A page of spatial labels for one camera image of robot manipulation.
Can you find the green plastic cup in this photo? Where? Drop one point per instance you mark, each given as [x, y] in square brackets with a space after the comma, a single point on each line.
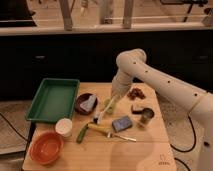
[109, 106]

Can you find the dark chocolate cake piece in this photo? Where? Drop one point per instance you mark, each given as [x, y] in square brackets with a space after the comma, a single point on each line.
[137, 108]

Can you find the wooden board table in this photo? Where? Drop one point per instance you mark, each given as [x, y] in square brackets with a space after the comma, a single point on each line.
[142, 149]

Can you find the dark brown bowl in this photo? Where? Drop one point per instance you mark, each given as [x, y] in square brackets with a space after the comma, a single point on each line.
[81, 98]

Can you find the green plastic tray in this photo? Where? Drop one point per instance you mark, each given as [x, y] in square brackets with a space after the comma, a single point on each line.
[54, 100]

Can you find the brown grape bunch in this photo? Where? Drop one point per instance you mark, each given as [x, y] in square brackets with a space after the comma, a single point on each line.
[135, 93]

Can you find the grey cloth piece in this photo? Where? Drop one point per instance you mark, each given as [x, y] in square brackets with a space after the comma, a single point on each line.
[89, 103]

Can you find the white dish brush black bristles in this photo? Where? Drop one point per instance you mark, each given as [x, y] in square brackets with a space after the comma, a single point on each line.
[98, 117]

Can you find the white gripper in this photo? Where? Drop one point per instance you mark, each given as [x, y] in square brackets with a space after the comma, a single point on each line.
[119, 89]

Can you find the blue sponge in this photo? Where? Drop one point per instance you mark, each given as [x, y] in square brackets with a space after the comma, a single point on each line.
[122, 123]

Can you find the silver fork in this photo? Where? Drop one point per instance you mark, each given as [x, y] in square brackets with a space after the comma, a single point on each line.
[112, 135]

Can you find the yellow banana toy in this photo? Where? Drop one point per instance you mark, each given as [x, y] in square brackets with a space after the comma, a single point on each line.
[99, 128]

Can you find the metal cup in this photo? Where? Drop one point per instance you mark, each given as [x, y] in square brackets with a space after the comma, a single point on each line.
[146, 115]

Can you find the white paper cup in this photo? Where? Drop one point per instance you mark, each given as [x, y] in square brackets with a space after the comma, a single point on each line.
[64, 127]

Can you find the orange bowl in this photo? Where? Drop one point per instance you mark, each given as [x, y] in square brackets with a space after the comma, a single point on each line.
[45, 149]

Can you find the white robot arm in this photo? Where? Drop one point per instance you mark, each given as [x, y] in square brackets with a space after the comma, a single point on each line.
[198, 102]

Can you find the green chili pepper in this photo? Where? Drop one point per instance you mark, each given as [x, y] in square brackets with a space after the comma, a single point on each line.
[81, 134]

